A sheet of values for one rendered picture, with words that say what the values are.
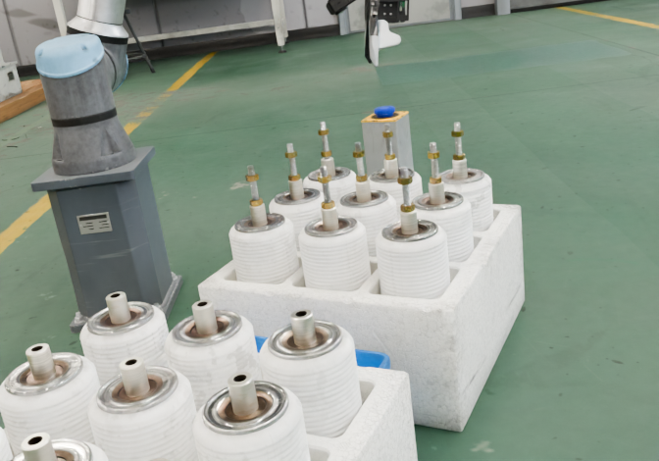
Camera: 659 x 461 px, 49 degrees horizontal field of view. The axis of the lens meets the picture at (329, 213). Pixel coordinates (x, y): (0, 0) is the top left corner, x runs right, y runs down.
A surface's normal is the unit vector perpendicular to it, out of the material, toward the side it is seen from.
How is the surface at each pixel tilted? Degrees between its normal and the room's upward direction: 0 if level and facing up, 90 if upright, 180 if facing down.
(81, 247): 90
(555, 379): 0
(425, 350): 90
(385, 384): 0
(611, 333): 0
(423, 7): 90
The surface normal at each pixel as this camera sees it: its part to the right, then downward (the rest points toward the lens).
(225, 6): 0.01, 0.33
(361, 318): -0.44, 0.35
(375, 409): -0.13, -0.94
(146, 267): 0.71, 0.15
